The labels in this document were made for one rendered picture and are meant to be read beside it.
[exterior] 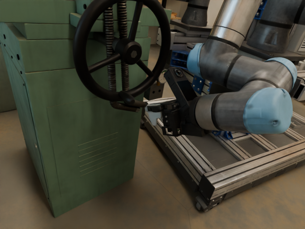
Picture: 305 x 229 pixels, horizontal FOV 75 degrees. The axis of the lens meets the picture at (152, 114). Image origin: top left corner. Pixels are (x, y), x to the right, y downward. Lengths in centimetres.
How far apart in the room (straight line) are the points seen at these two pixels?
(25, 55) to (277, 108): 60
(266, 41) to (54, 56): 74
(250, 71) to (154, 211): 88
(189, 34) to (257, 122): 95
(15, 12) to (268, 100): 58
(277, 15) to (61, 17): 73
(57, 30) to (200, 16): 82
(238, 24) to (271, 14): 45
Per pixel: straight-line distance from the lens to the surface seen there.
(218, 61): 46
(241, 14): 49
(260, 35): 92
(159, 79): 83
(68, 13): 66
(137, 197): 118
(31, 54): 66
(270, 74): 43
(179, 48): 122
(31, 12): 64
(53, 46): 66
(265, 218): 137
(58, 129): 78
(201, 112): 40
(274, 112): 34
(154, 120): 55
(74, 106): 76
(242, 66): 45
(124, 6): 60
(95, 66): 51
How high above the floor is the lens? 96
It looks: 32 degrees down
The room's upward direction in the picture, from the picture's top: 9 degrees clockwise
